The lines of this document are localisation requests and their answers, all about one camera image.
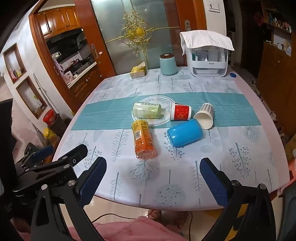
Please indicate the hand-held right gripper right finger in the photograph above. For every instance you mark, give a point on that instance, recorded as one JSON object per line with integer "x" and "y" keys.
{"x": 215, "y": 182}

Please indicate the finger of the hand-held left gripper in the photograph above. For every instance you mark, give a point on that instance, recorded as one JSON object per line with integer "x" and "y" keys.
{"x": 42, "y": 152}
{"x": 75, "y": 153}

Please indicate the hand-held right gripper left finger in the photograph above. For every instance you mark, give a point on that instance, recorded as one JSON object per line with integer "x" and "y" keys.
{"x": 92, "y": 180}

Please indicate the blue plastic cup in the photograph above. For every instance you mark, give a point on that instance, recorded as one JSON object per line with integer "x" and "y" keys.
{"x": 186, "y": 133}

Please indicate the checkered paper cup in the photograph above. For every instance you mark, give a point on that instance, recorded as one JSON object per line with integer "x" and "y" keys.
{"x": 205, "y": 113}

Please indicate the red paper cup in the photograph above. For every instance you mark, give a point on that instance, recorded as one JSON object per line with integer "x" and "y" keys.
{"x": 181, "y": 111}

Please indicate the tree print tablecloth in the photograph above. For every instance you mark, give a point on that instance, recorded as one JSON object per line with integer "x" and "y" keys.
{"x": 196, "y": 162}

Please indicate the dark wicker basket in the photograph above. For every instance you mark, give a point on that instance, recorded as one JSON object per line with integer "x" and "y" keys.
{"x": 59, "y": 126}

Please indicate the red lidded jar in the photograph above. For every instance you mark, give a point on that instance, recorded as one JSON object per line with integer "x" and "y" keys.
{"x": 49, "y": 117}

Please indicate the brown patterned slipper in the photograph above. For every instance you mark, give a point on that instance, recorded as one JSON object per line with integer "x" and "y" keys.
{"x": 167, "y": 216}

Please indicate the orange drink bottle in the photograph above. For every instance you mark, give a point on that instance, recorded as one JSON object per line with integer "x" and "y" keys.
{"x": 143, "y": 141}

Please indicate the pink quilted clothing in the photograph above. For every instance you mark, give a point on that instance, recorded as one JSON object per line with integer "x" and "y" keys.
{"x": 138, "y": 229}

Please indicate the wooden kitchen base cabinet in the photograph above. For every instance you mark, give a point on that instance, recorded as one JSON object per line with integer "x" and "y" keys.
{"x": 86, "y": 84}

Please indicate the clear green bottle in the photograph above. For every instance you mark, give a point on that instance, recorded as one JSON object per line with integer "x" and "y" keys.
{"x": 148, "y": 110}

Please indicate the white round plate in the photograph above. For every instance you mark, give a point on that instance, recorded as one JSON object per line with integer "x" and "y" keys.
{"x": 159, "y": 99}

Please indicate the yellow tissue box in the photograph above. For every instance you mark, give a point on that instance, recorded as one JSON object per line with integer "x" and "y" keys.
{"x": 138, "y": 71}

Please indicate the black range hood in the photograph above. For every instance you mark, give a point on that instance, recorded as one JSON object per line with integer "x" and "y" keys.
{"x": 67, "y": 39}

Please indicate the white storage organizer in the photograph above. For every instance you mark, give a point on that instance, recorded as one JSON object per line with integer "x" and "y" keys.
{"x": 207, "y": 62}

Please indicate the wooden shelf unit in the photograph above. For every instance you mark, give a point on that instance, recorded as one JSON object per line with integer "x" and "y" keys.
{"x": 275, "y": 74}

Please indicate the light blue canister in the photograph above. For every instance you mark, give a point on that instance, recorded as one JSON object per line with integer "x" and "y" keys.
{"x": 168, "y": 66}

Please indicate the golden door ornament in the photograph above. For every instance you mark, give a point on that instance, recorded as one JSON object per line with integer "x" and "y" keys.
{"x": 138, "y": 31}

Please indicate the white towel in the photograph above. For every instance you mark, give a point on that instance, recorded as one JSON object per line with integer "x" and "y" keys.
{"x": 205, "y": 39}

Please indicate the frosted glass door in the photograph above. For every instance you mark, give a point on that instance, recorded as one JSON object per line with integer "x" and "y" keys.
{"x": 159, "y": 18}

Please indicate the wooden framed wall niche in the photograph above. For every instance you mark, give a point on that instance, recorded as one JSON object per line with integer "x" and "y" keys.
{"x": 31, "y": 97}
{"x": 13, "y": 64}

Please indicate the wooden kitchen wall cabinets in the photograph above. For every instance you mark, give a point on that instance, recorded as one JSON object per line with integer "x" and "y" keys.
{"x": 59, "y": 19}

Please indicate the white light switch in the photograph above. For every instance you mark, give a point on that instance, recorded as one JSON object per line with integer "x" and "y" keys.
{"x": 214, "y": 5}

